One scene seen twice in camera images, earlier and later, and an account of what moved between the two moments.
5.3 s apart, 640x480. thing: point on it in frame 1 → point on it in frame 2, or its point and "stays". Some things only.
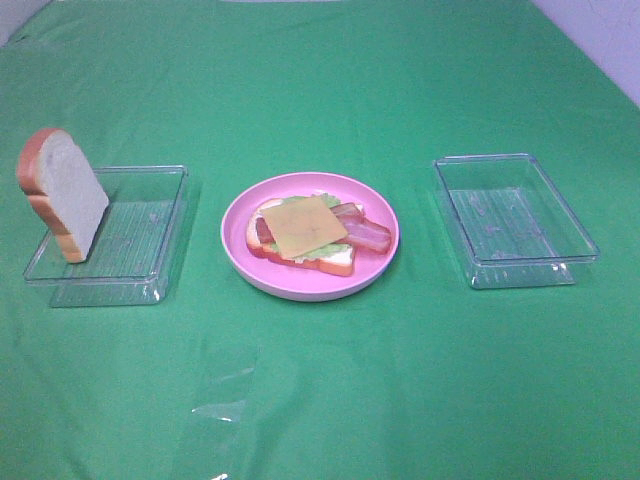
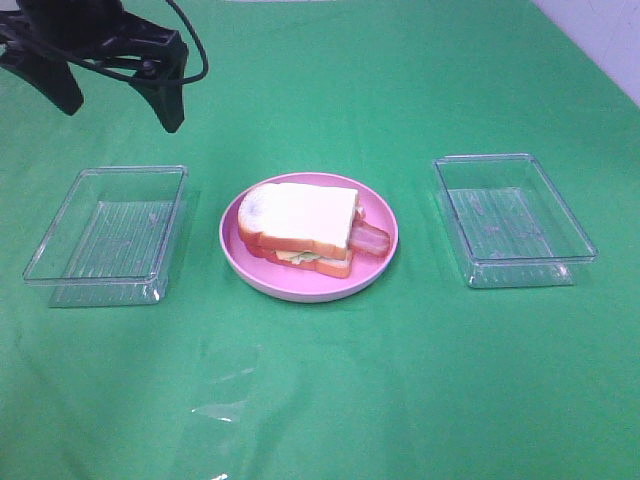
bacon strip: [363, 232] stays
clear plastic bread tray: [128, 259] stays
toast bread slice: [63, 190] → [306, 218]
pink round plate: [295, 283] stays
